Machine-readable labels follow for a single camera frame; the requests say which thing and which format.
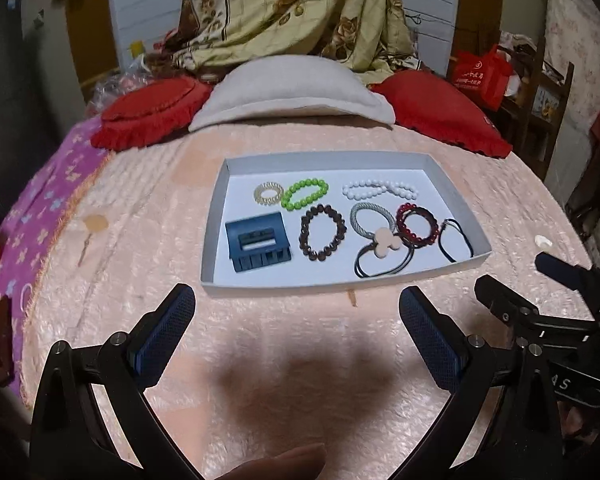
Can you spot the pale floral fabric cover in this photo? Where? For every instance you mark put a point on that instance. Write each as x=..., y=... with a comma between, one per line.
x=580, y=50

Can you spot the wooden shelf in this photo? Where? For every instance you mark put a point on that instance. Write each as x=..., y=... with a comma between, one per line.
x=562, y=110

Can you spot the yellow floral quilt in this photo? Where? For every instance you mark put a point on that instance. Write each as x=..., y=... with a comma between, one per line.
x=290, y=0

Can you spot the purple floral blanket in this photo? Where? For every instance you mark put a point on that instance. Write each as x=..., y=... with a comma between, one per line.
x=45, y=195

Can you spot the red shopping bag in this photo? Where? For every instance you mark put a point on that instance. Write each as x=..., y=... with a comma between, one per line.
x=480, y=75

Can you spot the beige pillow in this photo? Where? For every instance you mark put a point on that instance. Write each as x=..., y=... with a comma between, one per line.
x=290, y=85

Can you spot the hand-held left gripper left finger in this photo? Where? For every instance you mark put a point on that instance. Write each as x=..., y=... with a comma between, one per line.
x=162, y=335

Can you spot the blue hair claw clip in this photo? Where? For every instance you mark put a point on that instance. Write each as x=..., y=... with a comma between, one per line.
x=235, y=240

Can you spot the small metal pendant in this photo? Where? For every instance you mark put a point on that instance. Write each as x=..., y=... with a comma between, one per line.
x=83, y=255

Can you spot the small white object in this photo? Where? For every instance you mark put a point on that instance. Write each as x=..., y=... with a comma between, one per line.
x=543, y=242

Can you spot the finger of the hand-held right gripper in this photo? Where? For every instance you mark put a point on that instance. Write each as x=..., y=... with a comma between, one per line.
x=565, y=271
x=502, y=300

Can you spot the white shallow cardboard box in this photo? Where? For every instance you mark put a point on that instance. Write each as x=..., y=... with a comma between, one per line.
x=330, y=272

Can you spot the red ruffled round cushion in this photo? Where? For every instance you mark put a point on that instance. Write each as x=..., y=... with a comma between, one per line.
x=150, y=110

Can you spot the red ruffled square pillow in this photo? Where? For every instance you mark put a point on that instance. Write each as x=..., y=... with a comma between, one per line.
x=430, y=105

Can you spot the person's left hand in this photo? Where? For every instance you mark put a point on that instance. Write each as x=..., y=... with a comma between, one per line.
x=285, y=462

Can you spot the pink textured bedspread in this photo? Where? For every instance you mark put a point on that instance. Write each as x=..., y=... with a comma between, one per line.
x=280, y=320

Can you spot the yellow sticky note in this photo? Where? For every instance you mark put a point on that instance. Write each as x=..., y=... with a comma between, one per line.
x=137, y=49

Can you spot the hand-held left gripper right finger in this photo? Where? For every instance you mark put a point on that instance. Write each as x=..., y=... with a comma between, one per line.
x=432, y=340

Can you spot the clear plastic bag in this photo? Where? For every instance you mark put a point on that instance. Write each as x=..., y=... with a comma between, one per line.
x=115, y=87

